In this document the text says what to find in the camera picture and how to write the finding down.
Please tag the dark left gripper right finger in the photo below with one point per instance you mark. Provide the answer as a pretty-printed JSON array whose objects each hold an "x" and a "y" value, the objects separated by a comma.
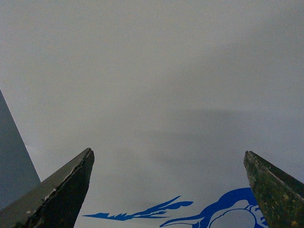
[{"x": 279, "y": 195}]

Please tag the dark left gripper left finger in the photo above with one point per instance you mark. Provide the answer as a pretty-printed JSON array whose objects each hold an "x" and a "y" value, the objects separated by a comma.
[{"x": 55, "y": 202}]

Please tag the white blue chest freezer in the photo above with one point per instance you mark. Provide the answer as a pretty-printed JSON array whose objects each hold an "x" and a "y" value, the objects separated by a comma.
[{"x": 169, "y": 94}]

